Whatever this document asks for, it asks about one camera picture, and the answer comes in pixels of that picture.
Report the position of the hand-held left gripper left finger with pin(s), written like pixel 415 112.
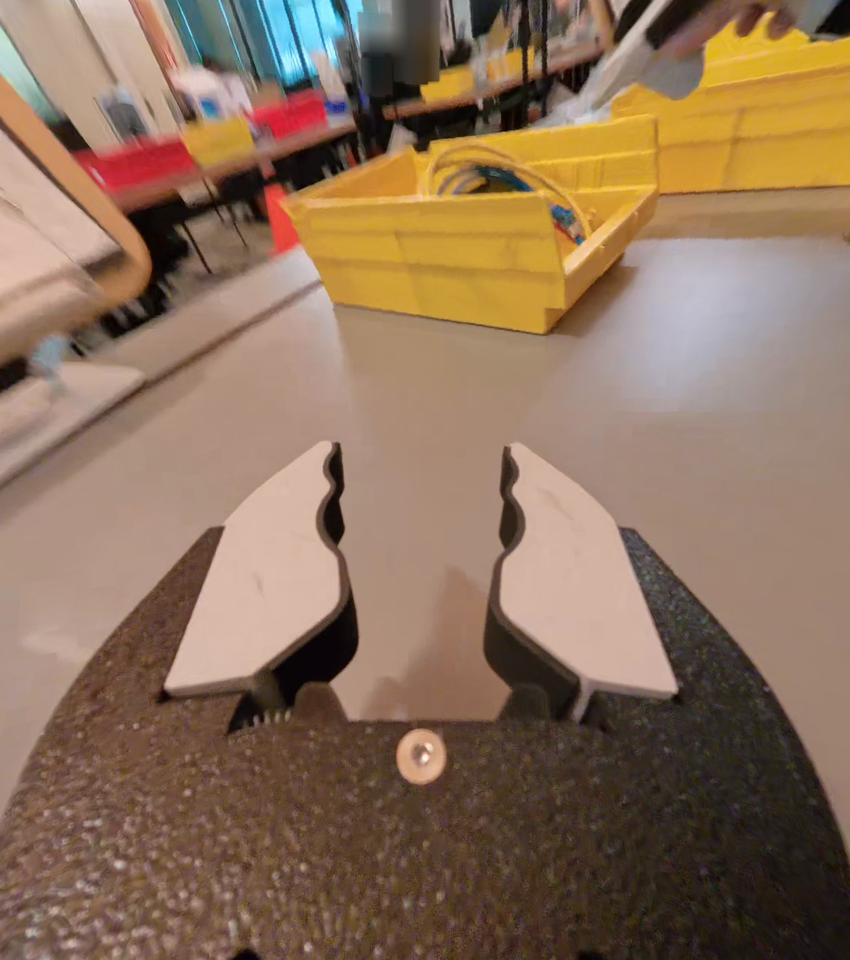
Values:
pixel 267 592

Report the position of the document stand with instruction sheet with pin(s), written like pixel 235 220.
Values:
pixel 4 247

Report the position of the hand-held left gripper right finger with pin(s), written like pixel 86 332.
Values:
pixel 582 592

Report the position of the brown background table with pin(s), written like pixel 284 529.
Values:
pixel 297 146

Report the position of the yellow bin with black divider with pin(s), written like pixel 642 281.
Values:
pixel 432 262

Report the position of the red plastic bin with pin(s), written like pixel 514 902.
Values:
pixel 139 161
pixel 290 112

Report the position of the orange traffic cone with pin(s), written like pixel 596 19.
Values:
pixel 281 225

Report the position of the person's right hand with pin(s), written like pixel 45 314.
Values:
pixel 755 15

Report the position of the grey desk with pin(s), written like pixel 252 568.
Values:
pixel 695 412

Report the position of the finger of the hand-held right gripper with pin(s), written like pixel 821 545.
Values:
pixel 676 75

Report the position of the large yellow plastic bin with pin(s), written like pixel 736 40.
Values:
pixel 770 127

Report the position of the small yellow plastic bin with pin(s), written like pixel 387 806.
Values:
pixel 447 84
pixel 218 142

